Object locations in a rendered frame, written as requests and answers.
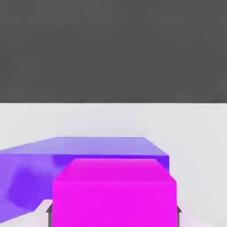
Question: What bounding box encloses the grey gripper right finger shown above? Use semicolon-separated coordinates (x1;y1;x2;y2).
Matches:
176;205;183;227

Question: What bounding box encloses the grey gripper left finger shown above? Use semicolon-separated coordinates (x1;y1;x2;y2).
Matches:
45;204;53;227

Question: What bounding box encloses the small magenta cube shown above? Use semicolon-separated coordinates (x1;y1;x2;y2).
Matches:
52;158;177;227

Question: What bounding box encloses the large purple box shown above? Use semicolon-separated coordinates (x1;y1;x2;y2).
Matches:
0;136;170;223

